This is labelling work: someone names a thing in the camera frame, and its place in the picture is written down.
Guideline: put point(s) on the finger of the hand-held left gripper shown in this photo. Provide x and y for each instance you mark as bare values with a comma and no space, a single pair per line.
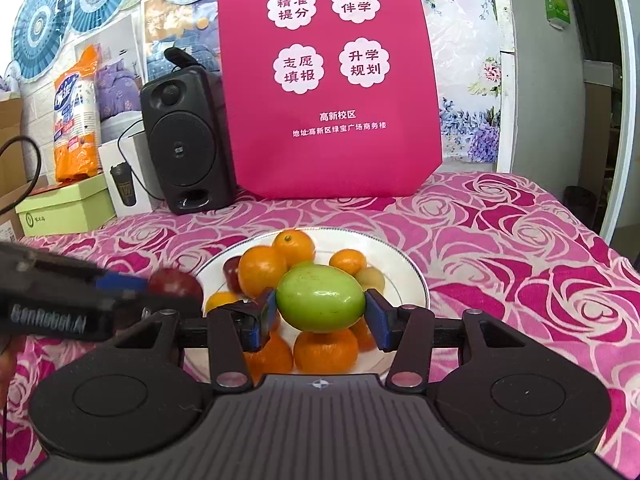
125,283
165,306

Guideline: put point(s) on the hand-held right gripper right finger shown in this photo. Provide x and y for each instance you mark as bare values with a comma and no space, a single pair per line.
375,322

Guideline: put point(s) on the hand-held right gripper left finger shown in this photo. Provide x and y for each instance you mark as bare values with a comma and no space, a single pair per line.
267,317

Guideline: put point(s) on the red apple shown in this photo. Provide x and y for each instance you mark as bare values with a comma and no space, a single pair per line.
175,282

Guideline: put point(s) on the small green brown longan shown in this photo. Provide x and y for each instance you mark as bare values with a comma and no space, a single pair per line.
371,279

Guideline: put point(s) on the white oval plate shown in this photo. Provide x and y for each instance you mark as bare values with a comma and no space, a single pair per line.
400,285

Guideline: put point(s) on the yellow orange citrus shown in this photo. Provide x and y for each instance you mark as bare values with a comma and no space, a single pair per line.
220,302

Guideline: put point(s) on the green apple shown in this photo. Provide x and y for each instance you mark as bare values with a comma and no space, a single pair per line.
320,300

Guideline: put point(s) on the dark red plum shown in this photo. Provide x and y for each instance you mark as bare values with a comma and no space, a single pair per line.
231,272

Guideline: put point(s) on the small orange mandarin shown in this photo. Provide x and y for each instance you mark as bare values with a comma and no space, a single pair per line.
347,261

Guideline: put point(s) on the orange with stem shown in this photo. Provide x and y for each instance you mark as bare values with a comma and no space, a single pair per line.
294,247

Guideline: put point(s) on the green cardboard box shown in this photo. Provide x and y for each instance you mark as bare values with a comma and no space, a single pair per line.
65,210

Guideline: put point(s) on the white box with cup print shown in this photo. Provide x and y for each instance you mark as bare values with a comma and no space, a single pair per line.
110,160

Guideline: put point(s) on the pink rose printed blanket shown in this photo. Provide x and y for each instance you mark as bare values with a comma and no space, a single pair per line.
500,260

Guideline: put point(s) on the brown cardboard box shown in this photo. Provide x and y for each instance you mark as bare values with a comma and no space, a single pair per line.
10,170

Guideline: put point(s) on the black speaker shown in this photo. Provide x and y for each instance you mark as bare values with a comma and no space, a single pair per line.
182,145

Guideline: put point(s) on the orange paper cup package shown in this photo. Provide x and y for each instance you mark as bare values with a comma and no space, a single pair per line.
75,125

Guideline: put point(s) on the pink tote bag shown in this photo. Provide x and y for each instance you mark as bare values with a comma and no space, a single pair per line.
330,160

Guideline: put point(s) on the purple bedding poster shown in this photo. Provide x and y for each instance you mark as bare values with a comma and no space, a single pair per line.
117,85

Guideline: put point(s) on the black trash bin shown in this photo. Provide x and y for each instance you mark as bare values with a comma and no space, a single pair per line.
580,205

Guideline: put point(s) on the blue bedding poster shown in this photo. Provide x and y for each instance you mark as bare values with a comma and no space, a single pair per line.
200,25

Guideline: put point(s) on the floral wall sticker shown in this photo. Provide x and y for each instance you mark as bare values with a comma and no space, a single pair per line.
475,135

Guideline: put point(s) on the grey door frame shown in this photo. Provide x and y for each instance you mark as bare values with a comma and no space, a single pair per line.
625,110

